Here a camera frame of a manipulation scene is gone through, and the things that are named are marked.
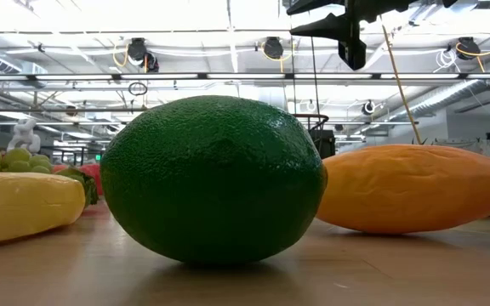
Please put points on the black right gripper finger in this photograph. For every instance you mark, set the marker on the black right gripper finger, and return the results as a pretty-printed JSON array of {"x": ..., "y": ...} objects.
[
  {"x": 351, "y": 51},
  {"x": 321, "y": 6}
]

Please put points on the yellow mango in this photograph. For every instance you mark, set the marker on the yellow mango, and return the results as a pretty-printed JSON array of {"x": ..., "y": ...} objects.
[{"x": 415, "y": 189}]

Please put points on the orange mini pumpkin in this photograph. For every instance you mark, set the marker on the orange mini pumpkin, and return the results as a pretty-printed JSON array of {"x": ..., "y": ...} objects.
[{"x": 95, "y": 172}]

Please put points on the long ceiling light bar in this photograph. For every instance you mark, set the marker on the long ceiling light bar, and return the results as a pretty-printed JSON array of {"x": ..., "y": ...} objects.
[{"x": 245, "y": 76}]

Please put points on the white cloth cover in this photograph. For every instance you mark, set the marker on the white cloth cover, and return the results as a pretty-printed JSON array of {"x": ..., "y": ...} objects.
[{"x": 462, "y": 142}]

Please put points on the black red ceiling reel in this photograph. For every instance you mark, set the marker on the black red ceiling reel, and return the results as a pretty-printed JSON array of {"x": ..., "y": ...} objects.
[{"x": 151, "y": 63}]

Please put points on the large green lime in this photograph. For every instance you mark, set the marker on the large green lime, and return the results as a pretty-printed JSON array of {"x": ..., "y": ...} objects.
[{"x": 213, "y": 178}]

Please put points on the small orange mandarin cluster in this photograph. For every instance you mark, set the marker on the small orange mandarin cluster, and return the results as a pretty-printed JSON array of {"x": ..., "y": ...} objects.
[{"x": 60, "y": 168}]

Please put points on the white humanoid figure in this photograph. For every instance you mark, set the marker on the white humanoid figure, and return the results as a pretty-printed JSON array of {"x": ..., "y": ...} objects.
[{"x": 24, "y": 136}]

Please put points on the yellow banana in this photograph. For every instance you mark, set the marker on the yellow banana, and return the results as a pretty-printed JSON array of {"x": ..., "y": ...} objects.
[{"x": 19, "y": 208}]

